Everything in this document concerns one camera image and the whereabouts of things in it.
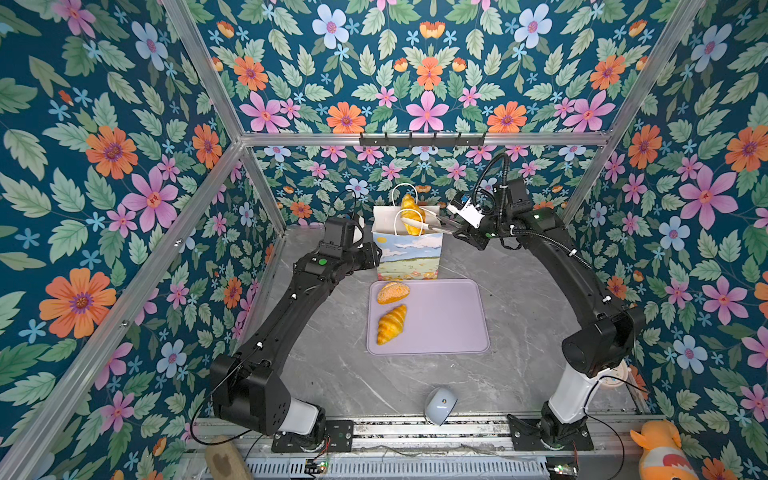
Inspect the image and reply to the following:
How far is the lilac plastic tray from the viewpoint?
35.6 inches

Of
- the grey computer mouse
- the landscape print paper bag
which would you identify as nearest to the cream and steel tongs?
the landscape print paper bag

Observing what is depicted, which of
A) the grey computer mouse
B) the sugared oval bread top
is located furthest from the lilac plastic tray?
the grey computer mouse
